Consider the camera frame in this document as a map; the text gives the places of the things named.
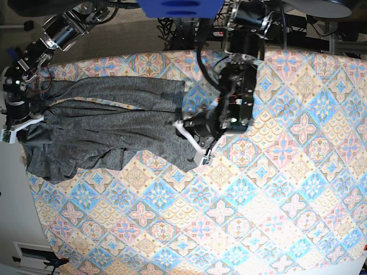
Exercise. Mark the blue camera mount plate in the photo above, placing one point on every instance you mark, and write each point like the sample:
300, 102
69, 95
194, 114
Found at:
180, 8

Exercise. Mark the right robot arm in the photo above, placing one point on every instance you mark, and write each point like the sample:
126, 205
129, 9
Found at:
68, 21

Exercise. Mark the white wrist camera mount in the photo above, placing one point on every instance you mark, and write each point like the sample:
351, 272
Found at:
10, 131
204, 155

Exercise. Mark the white vent panel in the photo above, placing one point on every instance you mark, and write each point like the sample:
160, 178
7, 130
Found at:
33, 251

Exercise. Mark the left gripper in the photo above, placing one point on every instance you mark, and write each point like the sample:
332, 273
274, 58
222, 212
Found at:
206, 126

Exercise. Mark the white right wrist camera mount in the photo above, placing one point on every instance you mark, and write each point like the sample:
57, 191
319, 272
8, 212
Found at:
10, 131

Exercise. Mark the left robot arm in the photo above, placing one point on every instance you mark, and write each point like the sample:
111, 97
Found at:
244, 34

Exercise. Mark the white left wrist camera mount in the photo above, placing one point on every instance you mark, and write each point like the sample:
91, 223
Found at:
204, 155

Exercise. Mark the blue black clamp bottom left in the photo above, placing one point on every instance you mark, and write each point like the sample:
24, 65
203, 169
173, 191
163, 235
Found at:
54, 262

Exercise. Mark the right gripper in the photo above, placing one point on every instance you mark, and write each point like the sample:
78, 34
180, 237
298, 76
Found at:
17, 112

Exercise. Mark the patterned tablecloth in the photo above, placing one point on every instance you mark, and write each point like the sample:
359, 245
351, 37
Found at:
289, 195

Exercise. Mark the grey t-shirt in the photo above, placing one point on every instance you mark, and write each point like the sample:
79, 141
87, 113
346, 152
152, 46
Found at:
102, 122

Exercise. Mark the white power strip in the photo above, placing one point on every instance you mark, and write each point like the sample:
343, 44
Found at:
218, 33

